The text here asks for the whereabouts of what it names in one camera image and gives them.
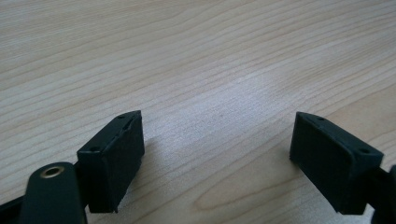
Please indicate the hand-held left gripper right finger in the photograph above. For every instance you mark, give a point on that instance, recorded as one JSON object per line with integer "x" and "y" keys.
{"x": 330, "y": 161}

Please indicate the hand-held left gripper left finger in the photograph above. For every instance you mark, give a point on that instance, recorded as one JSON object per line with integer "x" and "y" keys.
{"x": 112, "y": 161}

